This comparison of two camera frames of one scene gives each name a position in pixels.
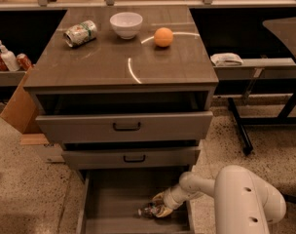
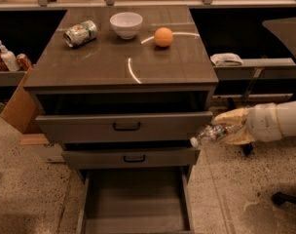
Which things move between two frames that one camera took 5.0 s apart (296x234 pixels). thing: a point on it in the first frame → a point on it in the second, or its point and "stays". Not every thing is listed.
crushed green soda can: x=81 y=33 stays
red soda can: x=23 y=61 stays
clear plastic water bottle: x=151 y=211 → x=210 y=132
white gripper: x=169 y=198 → x=263 y=123
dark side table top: x=290 y=30 stays
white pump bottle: x=9 y=58 stays
